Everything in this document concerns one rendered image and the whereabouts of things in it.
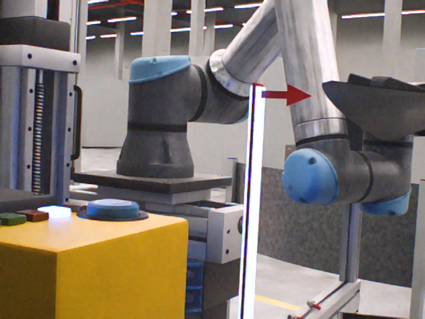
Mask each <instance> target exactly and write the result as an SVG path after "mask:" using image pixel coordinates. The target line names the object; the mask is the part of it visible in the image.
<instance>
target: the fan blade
mask: <svg viewBox="0 0 425 319"><path fill-rule="evenodd" d="M322 88H323V91H324V93H325V95H326V96H327V97H328V99H329V101H330V102H331V103H332V104H333V105H334V107H336V109H338V110H339V111H340V112H341V113H342V114H344V115H346V116H347V117H348V118H349V119H351V120H352V122H354V123H356V125H358V126H360V127H361V128H362V129H364V130H366V131H368V132H369V133H370V134H372V135H374V136H376V137H378V138H379V139H381V140H390V141H394V140H397V139H399V138H402V137H405V136H407V135H410V134H413V133H416V132H419V131H421V130H425V92H424V91H415V90H401V89H394V88H388V87H382V86H370V85H364V84H355V83H348V82H339V81H335V80H330V81H328V82H324V83H322Z"/></svg>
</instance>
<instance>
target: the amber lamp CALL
mask: <svg viewBox="0 0 425 319"><path fill-rule="evenodd" d="M62 207H64V208H69V209H71V212H76V213H77V212H78V211H82V210H87V203H81V202H72V203H63V204H62Z"/></svg>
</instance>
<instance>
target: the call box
mask: <svg viewBox="0 0 425 319"><path fill-rule="evenodd" d="M86 211H87V210H82V211H78V212H77V213H76V212H71V214H70V216H66V217H59V218H51V217H49V219H47V220H43V221H35V222H30V221H26V223H24V224H20V225H13V226H9V227H8V226H3V225H1V227H0V319H184V317H185V289H186V274H187V246H188V232H189V223H188V220H186V219H184V218H180V217H169V216H163V215H153V214H147V213H144V212H142V211H140V212H139V216H137V217H126V218H108V217H94V216H93V215H88V214H86Z"/></svg>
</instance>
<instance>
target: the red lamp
mask: <svg viewBox="0 0 425 319"><path fill-rule="evenodd" d="M15 214H19V215H25V216H26V217H27V221H30V222H35V221H43V220H47V219H49V212H48V211H39V210H34V209H29V210H25V211H17V212H15Z"/></svg>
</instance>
